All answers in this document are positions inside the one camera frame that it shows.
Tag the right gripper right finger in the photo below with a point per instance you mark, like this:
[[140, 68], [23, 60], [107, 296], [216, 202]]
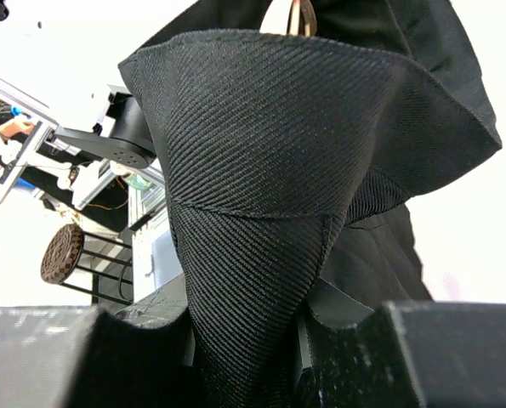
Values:
[[349, 355]]

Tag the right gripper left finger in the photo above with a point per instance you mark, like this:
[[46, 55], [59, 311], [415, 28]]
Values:
[[141, 356]]

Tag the black skirt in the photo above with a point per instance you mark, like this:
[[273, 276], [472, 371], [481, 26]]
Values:
[[271, 143]]

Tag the wooden hanger for black skirt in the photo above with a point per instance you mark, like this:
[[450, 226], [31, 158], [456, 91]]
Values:
[[302, 19]]

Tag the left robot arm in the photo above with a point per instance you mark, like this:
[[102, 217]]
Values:
[[128, 142]]

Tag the wooden stool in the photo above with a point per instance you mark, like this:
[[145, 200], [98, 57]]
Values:
[[67, 253]]

